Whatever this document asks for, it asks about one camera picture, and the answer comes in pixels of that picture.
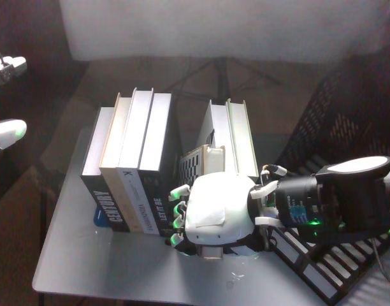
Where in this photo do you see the black tripod stand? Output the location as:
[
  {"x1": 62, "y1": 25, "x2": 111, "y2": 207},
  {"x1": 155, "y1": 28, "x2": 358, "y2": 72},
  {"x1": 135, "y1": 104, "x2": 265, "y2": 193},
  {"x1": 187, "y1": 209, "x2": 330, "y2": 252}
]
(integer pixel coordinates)
[{"x1": 169, "y1": 56, "x2": 284, "y2": 108}]

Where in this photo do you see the white backdrop sheet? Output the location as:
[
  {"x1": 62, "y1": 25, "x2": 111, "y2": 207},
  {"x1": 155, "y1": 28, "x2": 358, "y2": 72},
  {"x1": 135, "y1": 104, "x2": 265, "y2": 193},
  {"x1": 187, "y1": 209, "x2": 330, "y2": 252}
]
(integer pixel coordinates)
[{"x1": 57, "y1": 0, "x2": 390, "y2": 63}]

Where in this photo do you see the black Century book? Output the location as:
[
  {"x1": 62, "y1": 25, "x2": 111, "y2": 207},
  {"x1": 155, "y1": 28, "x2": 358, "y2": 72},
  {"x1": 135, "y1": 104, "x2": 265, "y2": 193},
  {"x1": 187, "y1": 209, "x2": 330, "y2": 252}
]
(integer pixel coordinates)
[{"x1": 80, "y1": 106, "x2": 132, "y2": 233}]

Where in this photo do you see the cream cover book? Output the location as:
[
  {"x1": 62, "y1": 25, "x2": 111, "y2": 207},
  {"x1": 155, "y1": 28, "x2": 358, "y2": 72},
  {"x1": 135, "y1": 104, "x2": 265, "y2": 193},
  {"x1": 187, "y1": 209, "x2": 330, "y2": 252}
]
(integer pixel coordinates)
[{"x1": 98, "y1": 92, "x2": 141, "y2": 233}]

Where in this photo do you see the checkered cover book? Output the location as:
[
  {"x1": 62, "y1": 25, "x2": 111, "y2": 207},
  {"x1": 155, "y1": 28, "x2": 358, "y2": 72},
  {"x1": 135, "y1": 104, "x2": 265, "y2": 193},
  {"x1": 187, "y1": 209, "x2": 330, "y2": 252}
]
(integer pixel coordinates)
[{"x1": 177, "y1": 143, "x2": 226, "y2": 187}]

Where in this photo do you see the black Let It Be book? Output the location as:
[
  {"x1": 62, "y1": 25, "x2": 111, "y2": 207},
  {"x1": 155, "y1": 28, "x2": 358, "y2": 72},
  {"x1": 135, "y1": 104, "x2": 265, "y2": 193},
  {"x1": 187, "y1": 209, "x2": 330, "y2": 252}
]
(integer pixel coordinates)
[{"x1": 138, "y1": 92, "x2": 183, "y2": 238}]

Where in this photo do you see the black mesh file tray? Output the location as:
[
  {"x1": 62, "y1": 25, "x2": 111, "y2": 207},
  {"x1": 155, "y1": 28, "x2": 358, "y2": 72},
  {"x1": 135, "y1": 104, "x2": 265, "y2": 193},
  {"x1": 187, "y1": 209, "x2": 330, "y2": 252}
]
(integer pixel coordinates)
[{"x1": 268, "y1": 40, "x2": 390, "y2": 306}]

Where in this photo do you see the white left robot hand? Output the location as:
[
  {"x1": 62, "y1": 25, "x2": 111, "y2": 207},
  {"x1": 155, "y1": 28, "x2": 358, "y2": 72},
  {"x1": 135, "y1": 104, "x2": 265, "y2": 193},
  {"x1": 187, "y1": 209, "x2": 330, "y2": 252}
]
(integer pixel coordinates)
[{"x1": 168, "y1": 173, "x2": 266, "y2": 261}]

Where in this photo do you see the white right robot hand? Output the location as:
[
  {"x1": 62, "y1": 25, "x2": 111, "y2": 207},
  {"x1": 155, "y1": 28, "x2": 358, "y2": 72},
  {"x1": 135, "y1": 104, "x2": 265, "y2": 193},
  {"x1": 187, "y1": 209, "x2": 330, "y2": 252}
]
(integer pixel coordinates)
[{"x1": 0, "y1": 51, "x2": 28, "y2": 159}]

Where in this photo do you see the white Fashionopolis book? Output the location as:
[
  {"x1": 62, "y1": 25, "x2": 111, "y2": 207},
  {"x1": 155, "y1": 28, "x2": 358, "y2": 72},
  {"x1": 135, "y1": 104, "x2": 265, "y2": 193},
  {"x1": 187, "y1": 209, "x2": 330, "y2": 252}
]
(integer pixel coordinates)
[{"x1": 117, "y1": 87, "x2": 159, "y2": 235}]

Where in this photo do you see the blue metal bookend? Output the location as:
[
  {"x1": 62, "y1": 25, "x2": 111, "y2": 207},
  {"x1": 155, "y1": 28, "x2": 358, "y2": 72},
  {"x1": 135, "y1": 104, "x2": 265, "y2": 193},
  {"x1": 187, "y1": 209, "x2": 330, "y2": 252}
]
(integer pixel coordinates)
[{"x1": 92, "y1": 205, "x2": 103, "y2": 228}]

